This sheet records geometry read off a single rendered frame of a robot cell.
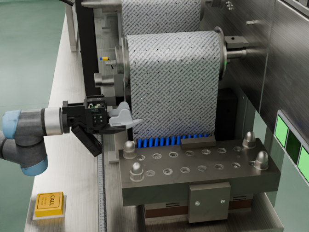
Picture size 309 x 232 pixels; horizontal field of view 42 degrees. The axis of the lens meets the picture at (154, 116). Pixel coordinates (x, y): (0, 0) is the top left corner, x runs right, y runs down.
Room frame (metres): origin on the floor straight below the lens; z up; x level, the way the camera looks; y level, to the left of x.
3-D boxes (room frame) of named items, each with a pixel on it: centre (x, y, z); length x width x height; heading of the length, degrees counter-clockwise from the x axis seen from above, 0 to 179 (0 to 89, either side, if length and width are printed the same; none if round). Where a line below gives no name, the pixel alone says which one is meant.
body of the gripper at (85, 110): (0.93, 0.18, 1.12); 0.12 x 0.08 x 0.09; 97
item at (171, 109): (0.96, -0.06, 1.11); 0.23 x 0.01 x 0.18; 97
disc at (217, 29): (1.03, -0.18, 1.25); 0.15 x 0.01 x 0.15; 7
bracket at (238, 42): (1.04, -0.22, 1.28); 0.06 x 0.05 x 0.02; 97
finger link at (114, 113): (0.96, 0.08, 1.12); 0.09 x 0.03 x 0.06; 98
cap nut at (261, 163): (0.82, -0.27, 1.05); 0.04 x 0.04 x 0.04
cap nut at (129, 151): (0.87, 0.07, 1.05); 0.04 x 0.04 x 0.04
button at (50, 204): (0.81, 0.29, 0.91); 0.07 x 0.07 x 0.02; 7
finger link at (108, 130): (0.91, 0.12, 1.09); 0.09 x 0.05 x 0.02; 96
